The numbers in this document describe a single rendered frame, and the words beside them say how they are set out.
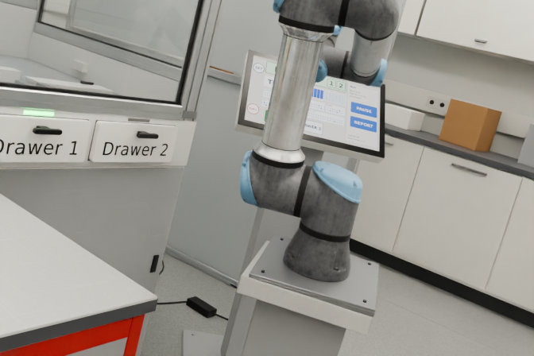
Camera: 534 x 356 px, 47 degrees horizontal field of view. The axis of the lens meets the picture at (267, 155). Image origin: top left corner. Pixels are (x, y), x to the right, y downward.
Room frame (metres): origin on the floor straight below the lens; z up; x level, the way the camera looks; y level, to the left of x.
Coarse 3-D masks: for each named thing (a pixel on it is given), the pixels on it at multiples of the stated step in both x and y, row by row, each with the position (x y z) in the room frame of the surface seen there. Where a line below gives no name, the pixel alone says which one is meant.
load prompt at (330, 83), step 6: (270, 66) 2.14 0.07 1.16; (276, 66) 2.14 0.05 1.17; (270, 72) 2.12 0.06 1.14; (330, 78) 2.18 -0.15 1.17; (318, 84) 2.15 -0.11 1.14; (324, 84) 2.16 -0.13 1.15; (330, 84) 2.17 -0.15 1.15; (336, 84) 2.18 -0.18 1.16; (342, 84) 2.18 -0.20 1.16; (336, 90) 2.16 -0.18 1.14; (342, 90) 2.17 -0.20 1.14
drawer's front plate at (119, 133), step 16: (96, 128) 1.56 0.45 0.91; (112, 128) 1.59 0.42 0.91; (128, 128) 1.64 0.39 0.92; (144, 128) 1.68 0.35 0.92; (160, 128) 1.73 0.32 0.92; (176, 128) 1.79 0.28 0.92; (96, 144) 1.56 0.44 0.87; (128, 144) 1.65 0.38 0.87; (144, 144) 1.70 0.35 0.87; (160, 144) 1.75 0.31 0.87; (96, 160) 1.57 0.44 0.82; (112, 160) 1.61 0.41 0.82; (128, 160) 1.66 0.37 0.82; (144, 160) 1.71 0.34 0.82; (160, 160) 1.76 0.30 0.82
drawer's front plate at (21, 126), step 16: (0, 128) 1.34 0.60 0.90; (16, 128) 1.37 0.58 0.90; (32, 128) 1.40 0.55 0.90; (64, 128) 1.47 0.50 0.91; (80, 128) 1.51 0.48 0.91; (0, 144) 1.34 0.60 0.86; (16, 144) 1.37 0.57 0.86; (32, 144) 1.41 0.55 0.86; (64, 144) 1.48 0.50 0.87; (80, 144) 1.52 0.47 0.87; (0, 160) 1.35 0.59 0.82; (16, 160) 1.38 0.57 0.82; (32, 160) 1.41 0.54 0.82; (48, 160) 1.45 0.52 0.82; (64, 160) 1.49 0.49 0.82; (80, 160) 1.53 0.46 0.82
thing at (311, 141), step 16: (240, 96) 2.04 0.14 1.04; (384, 96) 2.21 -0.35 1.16; (240, 112) 1.98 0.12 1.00; (384, 112) 2.17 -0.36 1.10; (240, 128) 1.98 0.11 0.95; (256, 128) 1.97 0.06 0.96; (384, 128) 2.13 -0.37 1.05; (304, 144) 2.02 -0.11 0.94; (320, 144) 2.01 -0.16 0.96; (336, 144) 2.02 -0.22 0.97; (384, 144) 2.08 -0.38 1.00; (368, 160) 2.07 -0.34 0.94
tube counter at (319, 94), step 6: (318, 90) 2.14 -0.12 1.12; (324, 90) 2.15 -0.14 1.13; (312, 96) 2.11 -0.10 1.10; (318, 96) 2.12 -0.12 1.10; (324, 96) 2.13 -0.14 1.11; (330, 96) 2.14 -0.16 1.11; (336, 96) 2.14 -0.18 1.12; (342, 96) 2.15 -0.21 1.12; (336, 102) 2.13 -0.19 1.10; (342, 102) 2.14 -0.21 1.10
